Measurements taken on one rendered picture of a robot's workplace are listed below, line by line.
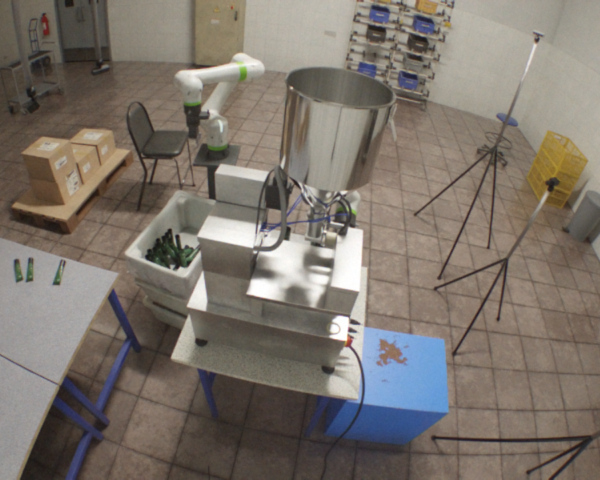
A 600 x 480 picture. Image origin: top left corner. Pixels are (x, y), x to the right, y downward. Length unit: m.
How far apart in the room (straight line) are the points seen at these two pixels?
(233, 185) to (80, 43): 7.88
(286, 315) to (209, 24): 5.81
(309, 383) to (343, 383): 0.14
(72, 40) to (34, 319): 7.61
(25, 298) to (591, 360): 4.13
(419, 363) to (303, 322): 0.75
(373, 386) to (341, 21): 5.75
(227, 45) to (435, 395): 6.02
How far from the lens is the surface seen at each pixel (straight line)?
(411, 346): 1.88
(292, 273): 1.17
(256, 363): 1.51
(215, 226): 1.11
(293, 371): 1.50
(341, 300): 1.05
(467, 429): 2.55
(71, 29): 8.90
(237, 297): 1.26
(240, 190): 1.15
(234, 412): 2.22
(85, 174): 3.71
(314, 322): 1.30
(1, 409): 1.77
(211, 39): 6.65
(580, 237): 4.91
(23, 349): 1.84
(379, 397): 1.70
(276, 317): 1.30
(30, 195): 3.92
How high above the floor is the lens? 2.11
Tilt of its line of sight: 44 degrees down
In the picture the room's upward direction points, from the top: 9 degrees clockwise
